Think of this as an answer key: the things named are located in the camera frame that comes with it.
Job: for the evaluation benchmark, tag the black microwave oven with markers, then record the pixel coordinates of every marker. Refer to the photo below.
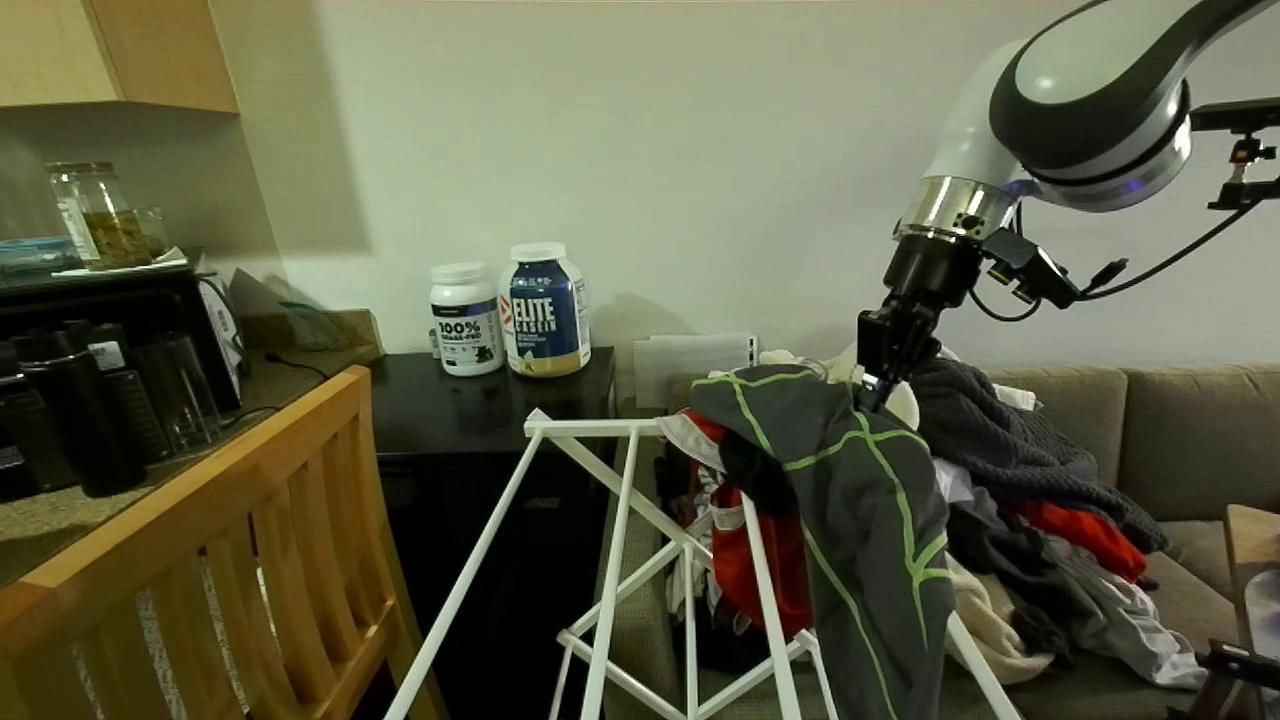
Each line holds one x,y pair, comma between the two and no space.
94,403

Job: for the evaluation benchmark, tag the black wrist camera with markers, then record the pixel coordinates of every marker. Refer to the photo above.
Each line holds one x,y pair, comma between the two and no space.
1034,264

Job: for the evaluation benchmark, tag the wooden slatted chair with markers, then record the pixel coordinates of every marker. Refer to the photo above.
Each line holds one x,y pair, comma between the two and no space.
174,532

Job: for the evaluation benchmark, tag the white protein tub black label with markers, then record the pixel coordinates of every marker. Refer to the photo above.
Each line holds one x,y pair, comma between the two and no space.
466,335

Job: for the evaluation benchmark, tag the cream white cloth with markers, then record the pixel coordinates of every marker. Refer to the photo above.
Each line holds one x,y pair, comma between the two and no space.
985,612

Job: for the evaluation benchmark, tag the small red cloth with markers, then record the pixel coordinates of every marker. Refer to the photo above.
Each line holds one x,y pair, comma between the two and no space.
1085,532

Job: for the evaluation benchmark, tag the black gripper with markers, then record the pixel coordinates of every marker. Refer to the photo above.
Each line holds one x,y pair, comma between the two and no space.
935,287

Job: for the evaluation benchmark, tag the wooden wall cabinet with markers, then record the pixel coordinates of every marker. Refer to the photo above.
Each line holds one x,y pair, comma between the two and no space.
123,53

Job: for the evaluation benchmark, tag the black garment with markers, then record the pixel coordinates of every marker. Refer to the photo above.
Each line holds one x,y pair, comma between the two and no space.
760,482

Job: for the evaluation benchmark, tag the dark olive bag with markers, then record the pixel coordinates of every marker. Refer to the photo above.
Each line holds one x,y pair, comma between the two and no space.
293,327

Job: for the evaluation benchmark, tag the blue label protein tub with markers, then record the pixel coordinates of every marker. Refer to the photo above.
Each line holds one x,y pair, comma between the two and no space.
547,322

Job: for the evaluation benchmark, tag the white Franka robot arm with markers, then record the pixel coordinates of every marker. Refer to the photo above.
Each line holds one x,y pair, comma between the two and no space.
1105,80

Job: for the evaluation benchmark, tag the blue tray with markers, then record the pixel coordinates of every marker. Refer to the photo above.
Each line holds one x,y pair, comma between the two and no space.
32,257

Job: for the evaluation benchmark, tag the tan cardboard box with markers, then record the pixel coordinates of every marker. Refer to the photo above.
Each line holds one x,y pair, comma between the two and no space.
1259,546

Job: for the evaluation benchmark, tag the black side table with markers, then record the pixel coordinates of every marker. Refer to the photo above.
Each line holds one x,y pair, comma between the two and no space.
454,414

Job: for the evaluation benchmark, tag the glass jar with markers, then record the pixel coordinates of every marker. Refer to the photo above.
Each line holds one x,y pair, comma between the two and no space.
100,212

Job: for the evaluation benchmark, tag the black purple object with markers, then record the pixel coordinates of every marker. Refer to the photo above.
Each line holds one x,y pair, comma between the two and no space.
1241,666

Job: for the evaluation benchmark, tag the dark grey fleece garment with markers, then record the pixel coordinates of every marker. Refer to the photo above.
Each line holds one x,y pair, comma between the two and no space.
1003,443

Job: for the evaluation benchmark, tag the grey white garment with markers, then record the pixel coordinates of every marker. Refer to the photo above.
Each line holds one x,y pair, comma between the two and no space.
1134,624

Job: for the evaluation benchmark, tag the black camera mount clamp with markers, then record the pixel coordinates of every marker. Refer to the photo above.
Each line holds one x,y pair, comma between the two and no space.
1241,112

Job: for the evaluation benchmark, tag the red white-trimmed shorts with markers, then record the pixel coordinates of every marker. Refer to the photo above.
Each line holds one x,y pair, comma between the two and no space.
760,575

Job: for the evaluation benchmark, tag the grey green-striped cycling shorts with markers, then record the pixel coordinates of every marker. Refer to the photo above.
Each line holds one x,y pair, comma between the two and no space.
852,532

